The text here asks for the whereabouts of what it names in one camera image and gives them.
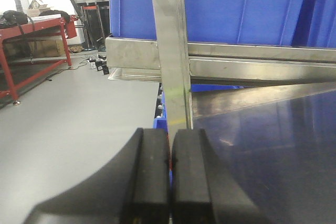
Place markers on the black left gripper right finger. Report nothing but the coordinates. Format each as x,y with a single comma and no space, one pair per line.
204,190

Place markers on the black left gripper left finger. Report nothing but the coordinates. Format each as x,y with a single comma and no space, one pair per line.
133,187

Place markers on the blue bin lower level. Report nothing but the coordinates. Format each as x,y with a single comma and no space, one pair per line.
160,117

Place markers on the cardboard box under workbench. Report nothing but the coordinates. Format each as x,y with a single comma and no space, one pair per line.
34,48

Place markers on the blue plastic bin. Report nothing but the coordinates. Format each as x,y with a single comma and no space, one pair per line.
316,24
254,22

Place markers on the blue plastic bin right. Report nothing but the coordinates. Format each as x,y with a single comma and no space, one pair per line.
316,24

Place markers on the black bag on workbench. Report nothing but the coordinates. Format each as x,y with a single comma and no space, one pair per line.
13,18

